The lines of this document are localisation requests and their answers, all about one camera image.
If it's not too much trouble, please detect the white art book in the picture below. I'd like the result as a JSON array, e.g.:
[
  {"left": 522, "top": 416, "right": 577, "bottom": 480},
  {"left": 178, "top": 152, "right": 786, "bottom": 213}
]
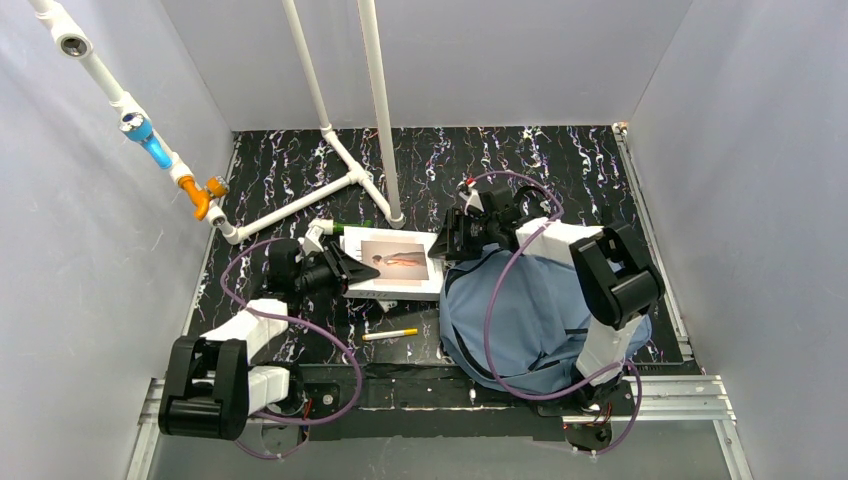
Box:
[{"left": 341, "top": 228, "right": 445, "bottom": 302}]

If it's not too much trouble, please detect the blue student backpack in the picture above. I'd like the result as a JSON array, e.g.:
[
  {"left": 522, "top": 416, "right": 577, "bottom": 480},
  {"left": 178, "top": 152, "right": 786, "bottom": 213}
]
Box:
[{"left": 438, "top": 245, "right": 654, "bottom": 397}]

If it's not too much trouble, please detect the white yellow marker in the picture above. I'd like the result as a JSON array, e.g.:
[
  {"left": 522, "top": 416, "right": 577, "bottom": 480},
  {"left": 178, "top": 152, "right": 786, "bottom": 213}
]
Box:
[{"left": 362, "top": 328, "right": 419, "bottom": 342}]

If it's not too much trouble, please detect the white blue stapler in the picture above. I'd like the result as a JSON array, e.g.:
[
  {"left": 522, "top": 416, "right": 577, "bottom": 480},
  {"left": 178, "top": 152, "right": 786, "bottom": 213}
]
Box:
[{"left": 377, "top": 300, "right": 398, "bottom": 312}]

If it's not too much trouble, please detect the green white pipe fitting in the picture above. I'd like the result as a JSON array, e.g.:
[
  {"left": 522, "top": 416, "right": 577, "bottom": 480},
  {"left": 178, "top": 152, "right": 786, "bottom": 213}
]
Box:
[{"left": 332, "top": 221, "right": 374, "bottom": 235}]

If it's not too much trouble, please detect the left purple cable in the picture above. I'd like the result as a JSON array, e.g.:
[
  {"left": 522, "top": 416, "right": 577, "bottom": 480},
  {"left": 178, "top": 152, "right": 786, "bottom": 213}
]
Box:
[{"left": 219, "top": 237, "right": 364, "bottom": 462}]

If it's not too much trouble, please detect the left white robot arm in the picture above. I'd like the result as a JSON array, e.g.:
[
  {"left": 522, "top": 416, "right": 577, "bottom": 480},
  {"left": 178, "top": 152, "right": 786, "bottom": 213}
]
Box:
[{"left": 158, "top": 238, "right": 380, "bottom": 440}]

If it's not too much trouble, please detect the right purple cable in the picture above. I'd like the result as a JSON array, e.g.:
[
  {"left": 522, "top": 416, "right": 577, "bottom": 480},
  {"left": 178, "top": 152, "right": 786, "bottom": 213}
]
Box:
[{"left": 473, "top": 170, "right": 644, "bottom": 457}]

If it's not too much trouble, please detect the blue pipe valve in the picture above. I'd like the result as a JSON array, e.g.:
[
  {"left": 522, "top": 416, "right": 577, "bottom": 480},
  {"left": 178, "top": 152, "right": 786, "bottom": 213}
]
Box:
[{"left": 119, "top": 112, "right": 173, "bottom": 170}]

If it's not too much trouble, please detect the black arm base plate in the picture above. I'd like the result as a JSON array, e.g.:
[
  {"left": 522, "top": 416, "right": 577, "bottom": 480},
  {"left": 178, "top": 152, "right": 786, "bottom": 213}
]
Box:
[{"left": 279, "top": 363, "right": 635, "bottom": 441}]

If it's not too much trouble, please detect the orange pipe valve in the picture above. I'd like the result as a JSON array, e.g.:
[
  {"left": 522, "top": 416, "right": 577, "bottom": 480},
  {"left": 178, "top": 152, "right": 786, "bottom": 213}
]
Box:
[{"left": 176, "top": 175, "right": 229, "bottom": 221}]

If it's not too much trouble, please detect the white PVC pipe frame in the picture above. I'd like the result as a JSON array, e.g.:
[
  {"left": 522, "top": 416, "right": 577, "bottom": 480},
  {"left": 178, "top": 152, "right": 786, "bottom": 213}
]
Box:
[{"left": 26, "top": 0, "right": 407, "bottom": 246}]

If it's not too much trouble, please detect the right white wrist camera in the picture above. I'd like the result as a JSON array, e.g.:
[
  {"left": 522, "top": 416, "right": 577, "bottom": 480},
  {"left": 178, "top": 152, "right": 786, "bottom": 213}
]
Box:
[{"left": 458, "top": 178, "right": 485, "bottom": 215}]

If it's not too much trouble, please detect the aluminium rail frame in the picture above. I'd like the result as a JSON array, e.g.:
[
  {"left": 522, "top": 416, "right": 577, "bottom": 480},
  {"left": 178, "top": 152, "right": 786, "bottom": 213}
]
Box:
[{"left": 126, "top": 375, "right": 753, "bottom": 479}]

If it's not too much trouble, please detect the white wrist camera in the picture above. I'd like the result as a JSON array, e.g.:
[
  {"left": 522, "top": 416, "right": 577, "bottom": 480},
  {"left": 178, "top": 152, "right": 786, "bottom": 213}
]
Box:
[
  {"left": 458, "top": 178, "right": 485, "bottom": 215},
  {"left": 299, "top": 219, "right": 335, "bottom": 255}
]

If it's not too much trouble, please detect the purple cable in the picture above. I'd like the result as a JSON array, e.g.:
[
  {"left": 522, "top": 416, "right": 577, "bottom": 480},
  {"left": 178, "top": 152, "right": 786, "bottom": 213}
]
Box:
[
  {"left": 473, "top": 170, "right": 644, "bottom": 457},
  {"left": 219, "top": 237, "right": 364, "bottom": 462}
]

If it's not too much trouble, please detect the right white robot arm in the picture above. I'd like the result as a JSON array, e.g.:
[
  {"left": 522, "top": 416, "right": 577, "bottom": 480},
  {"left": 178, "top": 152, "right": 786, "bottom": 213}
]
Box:
[{"left": 428, "top": 182, "right": 665, "bottom": 405}]

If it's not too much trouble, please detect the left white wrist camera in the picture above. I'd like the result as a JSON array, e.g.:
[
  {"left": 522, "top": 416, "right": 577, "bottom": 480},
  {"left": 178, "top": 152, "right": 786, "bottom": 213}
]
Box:
[{"left": 299, "top": 219, "right": 335, "bottom": 255}]

